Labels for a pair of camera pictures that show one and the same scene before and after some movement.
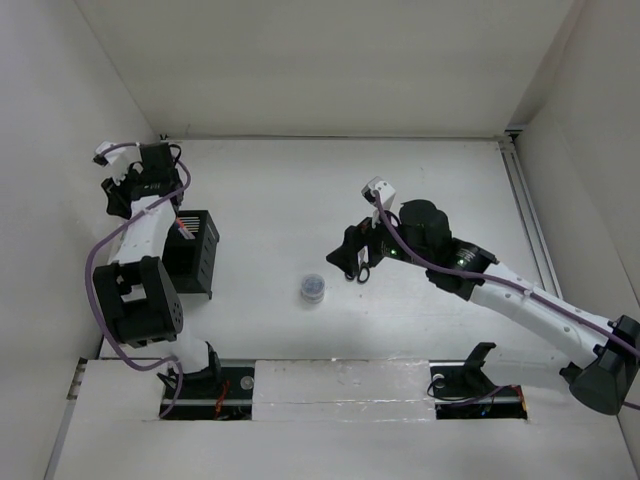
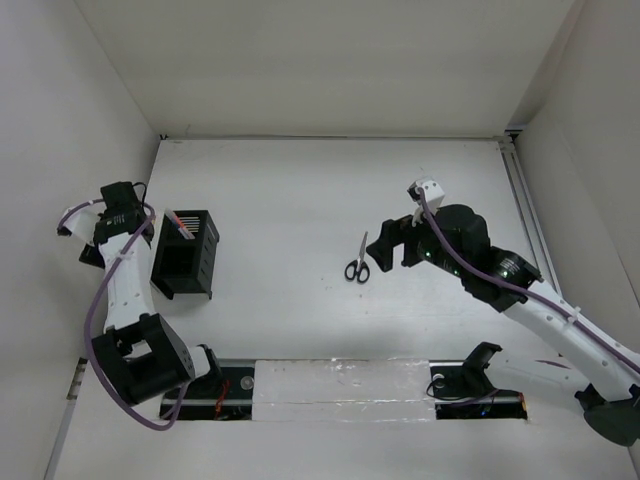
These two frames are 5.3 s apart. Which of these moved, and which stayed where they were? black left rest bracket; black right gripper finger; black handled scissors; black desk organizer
Moved: black right gripper finger
Stayed: black handled scissors; black left rest bracket; black desk organizer
